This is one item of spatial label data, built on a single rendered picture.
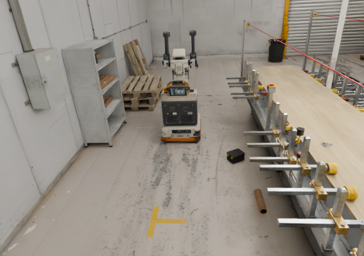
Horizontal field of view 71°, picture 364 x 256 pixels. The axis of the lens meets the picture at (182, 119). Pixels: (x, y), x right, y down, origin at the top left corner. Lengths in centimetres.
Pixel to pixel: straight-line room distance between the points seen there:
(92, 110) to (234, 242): 266
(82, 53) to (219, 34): 678
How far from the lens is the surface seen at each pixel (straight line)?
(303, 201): 213
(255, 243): 270
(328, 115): 307
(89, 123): 417
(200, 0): 976
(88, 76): 387
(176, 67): 403
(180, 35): 987
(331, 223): 165
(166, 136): 401
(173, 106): 386
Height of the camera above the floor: 207
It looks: 25 degrees down
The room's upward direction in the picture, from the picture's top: 3 degrees counter-clockwise
